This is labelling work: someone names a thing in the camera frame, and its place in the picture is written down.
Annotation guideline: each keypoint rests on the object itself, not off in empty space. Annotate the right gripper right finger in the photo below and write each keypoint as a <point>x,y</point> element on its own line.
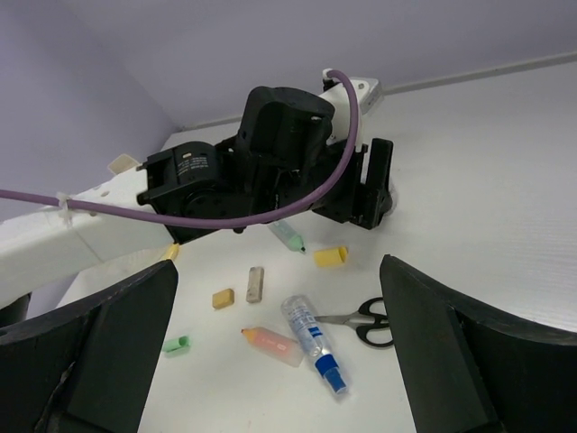
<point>470,367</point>

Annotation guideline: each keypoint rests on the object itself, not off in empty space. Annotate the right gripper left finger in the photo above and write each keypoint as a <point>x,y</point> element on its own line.
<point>88,366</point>

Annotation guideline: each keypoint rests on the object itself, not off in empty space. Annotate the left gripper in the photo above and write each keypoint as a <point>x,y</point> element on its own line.
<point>362,196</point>

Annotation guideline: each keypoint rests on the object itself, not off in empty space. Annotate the grey worn eraser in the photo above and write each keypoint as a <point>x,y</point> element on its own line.
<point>255,285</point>

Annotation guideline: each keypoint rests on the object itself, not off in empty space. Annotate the clear spray bottle blue cap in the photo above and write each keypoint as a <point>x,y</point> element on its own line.
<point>300,315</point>

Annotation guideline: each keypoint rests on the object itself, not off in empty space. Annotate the yellow eraser block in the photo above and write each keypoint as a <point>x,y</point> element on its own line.
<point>223,299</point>

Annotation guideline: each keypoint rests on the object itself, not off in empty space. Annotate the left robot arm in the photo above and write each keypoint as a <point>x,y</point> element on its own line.
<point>288,156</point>

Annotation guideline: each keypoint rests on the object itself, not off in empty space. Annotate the yellow marker cap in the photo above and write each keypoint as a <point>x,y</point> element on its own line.
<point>331,257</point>

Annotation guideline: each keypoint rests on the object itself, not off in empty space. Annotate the green highlighter marker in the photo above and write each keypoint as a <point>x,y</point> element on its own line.
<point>288,236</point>

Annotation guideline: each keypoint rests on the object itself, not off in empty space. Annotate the green marker cap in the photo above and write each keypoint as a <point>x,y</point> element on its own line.
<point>176,346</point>

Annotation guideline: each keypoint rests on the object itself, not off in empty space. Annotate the yellow highlighter marker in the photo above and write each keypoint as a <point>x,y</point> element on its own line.
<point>171,253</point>

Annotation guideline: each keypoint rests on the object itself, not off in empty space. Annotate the orange highlighter marker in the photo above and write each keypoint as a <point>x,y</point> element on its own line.
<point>277,346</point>

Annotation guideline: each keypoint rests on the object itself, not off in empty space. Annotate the cream divided box rear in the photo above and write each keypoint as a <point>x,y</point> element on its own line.
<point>122,163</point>

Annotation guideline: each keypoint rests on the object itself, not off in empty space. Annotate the black handled scissors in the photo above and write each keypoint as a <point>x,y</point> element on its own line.
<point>363,321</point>

